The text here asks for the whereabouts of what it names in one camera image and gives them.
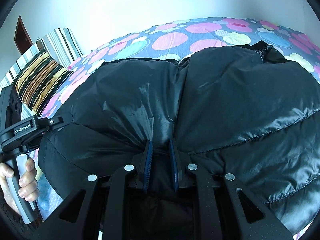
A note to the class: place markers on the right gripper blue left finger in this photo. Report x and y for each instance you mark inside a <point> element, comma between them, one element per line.
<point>98,203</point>

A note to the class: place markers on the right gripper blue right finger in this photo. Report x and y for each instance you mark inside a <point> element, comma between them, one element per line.
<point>224,208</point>

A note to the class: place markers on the black puffer jacket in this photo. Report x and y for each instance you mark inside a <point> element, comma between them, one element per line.
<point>244,110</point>

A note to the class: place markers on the person's left hand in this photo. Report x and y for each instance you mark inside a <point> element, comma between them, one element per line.
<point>28,184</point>

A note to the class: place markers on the gold black striped pillow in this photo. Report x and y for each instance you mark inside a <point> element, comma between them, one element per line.
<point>39,80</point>

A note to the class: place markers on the dark wooden door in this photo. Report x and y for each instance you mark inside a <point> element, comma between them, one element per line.
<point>21,38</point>

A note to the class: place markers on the striped headboard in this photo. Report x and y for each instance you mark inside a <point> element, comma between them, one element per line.
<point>60,44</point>

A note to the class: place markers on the polka dot bed sheet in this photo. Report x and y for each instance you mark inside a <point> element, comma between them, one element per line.
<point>178,41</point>

